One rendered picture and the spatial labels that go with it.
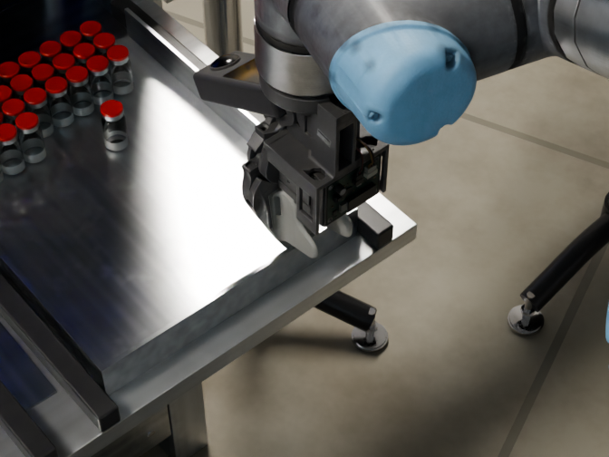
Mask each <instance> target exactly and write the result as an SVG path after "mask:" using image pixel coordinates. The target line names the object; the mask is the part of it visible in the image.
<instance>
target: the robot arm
mask: <svg viewBox="0 0 609 457"><path fill-rule="evenodd" d="M254 5H255V19H254V36H255V53H245V52H239V51H234V52H232V53H229V54H224V55H221V56H219V57H218V58H217V59H216V60H215V61H214V62H212V63H211V64H209V65H208V66H206V67H204V68H202V69H200V70H198V71H197V72H195V73H194V74H193V79H194V82H195V84H196V86H197V89H198V93H199V96H200V98H201V99H202V100H204V101H207V102H214V103H218V104H222V105H226V106H229V107H234V108H238V109H241V110H245V111H249V112H256V113H260V114H264V117H265V120H264V121H263V122H261V123H259V124H258V125H257V126H255V130H254V132H253V133H252V135H251V138H250V140H249V141H248V142H247V144H246V145H247V146H248V150H247V160H248V161H247V162H245V163H244V164H243V165H242V169H243V180H242V194H243V198H244V200H245V202H246V204H247V205H248V207H249V208H251V210H252V211H253V212H254V213H255V215H256V216H257V217H258V218H259V219H260V221H261V222H262V223H263V224H264V226H265V227H266V228H267V230H268V231H269V232H270V233H271V234H272V235H273V237H274V238H275V239H276V240H277V241H278V242H279V243H281V244H282V245H283V246H284V247H285V248H289V247H291V246H294V247H295V248H297V249H299V250H300V251H301V252H303V253H304V254H306V255H307V256H308V257H310V258H318V249H317V246H316V245H315V243H314V241H313V239H312V238H311V236H310V234H311V233H312V232H313V233H314V234H315V235H318V234H319V224H320V225H321V226H322V227H327V228H329V229H331V230H332V231H334V232H336V233H338V234H340V235H342V236H344V237H350V236H351V235H352V233H353V223H352V220H351V219H350V217H349V216H348V214H347V213H348V212H350V211H351V210H353V209H355V208H357V207H358V206H360V205H361V204H363V203H364V202H365V201H367V200H368V199H370V198H372V197H373V196H375V195H376V194H378V193H379V190H380V191H381V192H382V193H383V192H385V191H386V184H387V171H388V159H389V147H390V144H391V145H400V146H403V145H412V144H417V143H420V142H424V141H427V140H429V139H431V138H434V137H435V136H437V135H438V132H439V130H440V128H442V127H443V126H444V125H447V124H449V125H452V124H453V123H454V122H456V121H457V120H458V119H459V117H460V116H461V115H462V114H463V113H464V111H466V109H467V108H468V106H469V104H470V102H471V100H472V98H473V95H474V92H475V90H476V84H477V81H479V80H482V79H485V78H488V77H490V76H493V75H496V74H499V73H503V72H505V71H508V70H512V69H515V68H517V67H519V66H522V65H525V64H528V63H532V62H535V61H538V60H541V59H544V58H547V57H552V56H558V57H560V58H562V59H564V60H566V61H568V62H570V63H574V64H576V65H578V66H580V67H582V68H585V69H586V70H588V71H590V72H593V73H596V74H598V75H601V76H603V77H604V78H606V79H609V0H254ZM381 161H382V174H381ZM380 175H381V176H380Z"/></svg>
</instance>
